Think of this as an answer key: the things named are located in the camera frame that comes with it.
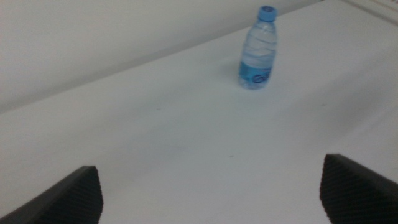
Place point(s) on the clear water bottle blue cap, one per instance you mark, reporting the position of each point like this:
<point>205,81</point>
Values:
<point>258,53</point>

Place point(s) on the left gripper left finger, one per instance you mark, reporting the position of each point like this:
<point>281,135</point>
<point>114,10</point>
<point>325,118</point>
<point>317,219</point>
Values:
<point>71,199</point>

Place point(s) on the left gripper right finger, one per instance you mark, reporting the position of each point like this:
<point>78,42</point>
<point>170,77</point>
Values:
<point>354,193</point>

